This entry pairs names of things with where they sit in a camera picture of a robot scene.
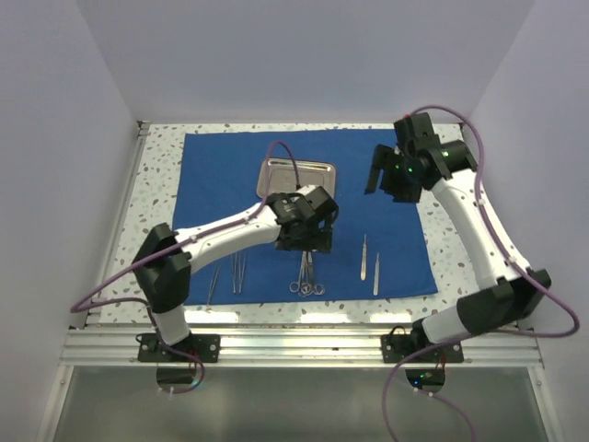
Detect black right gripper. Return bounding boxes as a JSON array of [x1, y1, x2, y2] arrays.
[[365, 145, 424, 205]]

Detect stainless steel instrument tray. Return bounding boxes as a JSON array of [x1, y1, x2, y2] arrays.
[[256, 157, 337, 198]]

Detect small steel scissors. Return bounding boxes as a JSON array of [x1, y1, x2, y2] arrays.
[[302, 251, 325, 297]]

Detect steel scalpel handle number four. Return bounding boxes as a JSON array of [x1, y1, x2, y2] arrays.
[[360, 234, 367, 281]]

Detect blue surgical cloth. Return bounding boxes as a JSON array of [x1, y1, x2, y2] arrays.
[[169, 129, 438, 307]]

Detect steel tweezers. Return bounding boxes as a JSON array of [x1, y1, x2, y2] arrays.
[[237, 250, 247, 294], [231, 252, 239, 294]]

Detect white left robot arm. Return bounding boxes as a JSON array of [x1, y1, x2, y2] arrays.
[[132, 185, 339, 362]]

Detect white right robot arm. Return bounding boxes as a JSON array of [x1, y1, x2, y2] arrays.
[[365, 139, 551, 362]]

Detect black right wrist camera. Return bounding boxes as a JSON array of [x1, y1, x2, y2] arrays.
[[394, 112, 441, 157]]

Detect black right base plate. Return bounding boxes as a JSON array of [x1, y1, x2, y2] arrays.
[[380, 333, 465, 364]]

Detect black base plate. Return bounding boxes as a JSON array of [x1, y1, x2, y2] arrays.
[[380, 333, 465, 364], [135, 333, 221, 363]]

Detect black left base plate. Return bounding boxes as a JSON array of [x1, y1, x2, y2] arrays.
[[135, 333, 221, 363]]

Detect aluminium left side rail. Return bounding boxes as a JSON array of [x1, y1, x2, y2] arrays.
[[81, 121, 154, 327]]

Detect aluminium rail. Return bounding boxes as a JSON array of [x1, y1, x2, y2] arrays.
[[59, 326, 543, 368], [81, 121, 154, 327]]

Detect aluminium front rail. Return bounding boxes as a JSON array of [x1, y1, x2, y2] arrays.
[[59, 326, 543, 368]]

